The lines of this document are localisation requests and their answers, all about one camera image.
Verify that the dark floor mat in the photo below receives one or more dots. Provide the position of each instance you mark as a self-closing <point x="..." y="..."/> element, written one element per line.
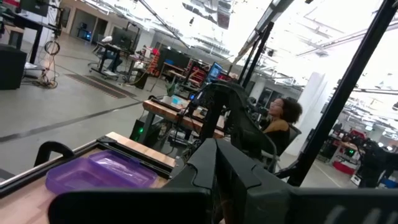
<point x="96" y="85"/>

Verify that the black cabinet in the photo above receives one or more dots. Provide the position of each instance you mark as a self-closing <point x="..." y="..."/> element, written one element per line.
<point x="12" y="67"/>

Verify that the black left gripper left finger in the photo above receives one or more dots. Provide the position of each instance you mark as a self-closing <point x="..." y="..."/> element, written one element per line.
<point x="140" y="208"/>

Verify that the red bin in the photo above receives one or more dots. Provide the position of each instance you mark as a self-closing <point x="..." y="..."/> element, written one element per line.
<point x="343" y="168"/>

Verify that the purple plastic pencil box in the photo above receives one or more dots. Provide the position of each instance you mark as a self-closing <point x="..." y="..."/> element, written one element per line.
<point x="93" y="174"/>

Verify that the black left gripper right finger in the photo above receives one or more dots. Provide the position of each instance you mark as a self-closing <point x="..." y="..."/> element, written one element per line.
<point x="280" y="205"/>

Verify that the small green desk plant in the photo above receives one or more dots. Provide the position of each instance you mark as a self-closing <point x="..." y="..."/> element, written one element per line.
<point x="170" y="90"/>

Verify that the black workstation desk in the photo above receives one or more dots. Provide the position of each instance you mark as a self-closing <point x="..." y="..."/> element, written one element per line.
<point x="102" y="60"/>

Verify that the black computer tower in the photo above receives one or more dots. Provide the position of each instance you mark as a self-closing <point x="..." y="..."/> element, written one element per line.
<point x="140" y="132"/>

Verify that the black office desk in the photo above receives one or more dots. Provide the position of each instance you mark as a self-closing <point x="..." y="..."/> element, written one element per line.
<point x="36" y="43"/>

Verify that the black monitor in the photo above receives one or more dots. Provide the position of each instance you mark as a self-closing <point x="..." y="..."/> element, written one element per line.
<point x="122" y="39"/>

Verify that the monitor with blue screen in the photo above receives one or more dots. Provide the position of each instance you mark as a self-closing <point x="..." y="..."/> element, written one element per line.
<point x="214" y="72"/>

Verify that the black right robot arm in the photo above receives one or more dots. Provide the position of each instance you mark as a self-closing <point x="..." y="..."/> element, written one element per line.
<point x="214" y="109"/>

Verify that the person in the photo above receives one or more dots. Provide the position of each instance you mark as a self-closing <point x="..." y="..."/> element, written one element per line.
<point x="284" y="110"/>
<point x="115" y="63"/>

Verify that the wooden top desk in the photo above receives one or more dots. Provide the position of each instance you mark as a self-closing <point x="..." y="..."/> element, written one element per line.
<point x="164" y="113"/>

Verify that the red shelf rack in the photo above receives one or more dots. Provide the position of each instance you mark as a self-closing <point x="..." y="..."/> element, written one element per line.
<point x="154" y="62"/>

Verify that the black background rig frame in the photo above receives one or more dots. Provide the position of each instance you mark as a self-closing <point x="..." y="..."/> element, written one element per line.
<point x="257" y="53"/>

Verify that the black diagonal frame strut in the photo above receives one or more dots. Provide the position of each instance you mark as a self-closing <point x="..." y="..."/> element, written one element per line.
<point x="342" y="93"/>

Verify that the black office chair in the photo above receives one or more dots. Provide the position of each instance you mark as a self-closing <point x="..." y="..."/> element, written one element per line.
<point x="293" y="133"/>

